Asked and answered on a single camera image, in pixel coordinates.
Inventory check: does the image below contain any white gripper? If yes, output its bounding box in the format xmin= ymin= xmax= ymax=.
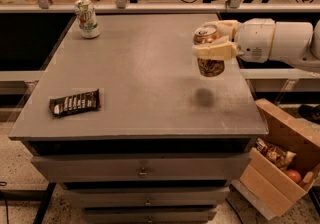
xmin=192 ymin=18 xmax=276 ymax=63

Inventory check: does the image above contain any orange soda can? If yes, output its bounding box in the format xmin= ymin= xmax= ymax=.
xmin=193 ymin=25 xmax=225 ymax=77

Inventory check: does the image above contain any red apple in box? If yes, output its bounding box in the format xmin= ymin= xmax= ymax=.
xmin=285 ymin=169 xmax=302 ymax=184

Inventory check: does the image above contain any grey drawer cabinet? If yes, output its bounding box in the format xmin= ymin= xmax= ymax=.
xmin=10 ymin=14 xmax=267 ymax=224

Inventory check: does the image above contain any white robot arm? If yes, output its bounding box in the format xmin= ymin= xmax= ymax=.
xmin=192 ymin=18 xmax=320 ymax=73

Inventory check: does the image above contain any snack bag in box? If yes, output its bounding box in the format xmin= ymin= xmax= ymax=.
xmin=255 ymin=138 xmax=296 ymax=171

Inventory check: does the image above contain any black chocolate bar wrapper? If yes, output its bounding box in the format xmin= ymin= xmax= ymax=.
xmin=49 ymin=89 xmax=100 ymax=118

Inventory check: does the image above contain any cardboard box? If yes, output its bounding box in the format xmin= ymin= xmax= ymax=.
xmin=240 ymin=99 xmax=320 ymax=217

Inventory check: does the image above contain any black floor cable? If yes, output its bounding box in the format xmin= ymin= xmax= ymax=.
xmin=0 ymin=181 xmax=10 ymax=224

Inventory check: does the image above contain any green white soda can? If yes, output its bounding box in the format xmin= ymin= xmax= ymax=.
xmin=75 ymin=0 xmax=100 ymax=39

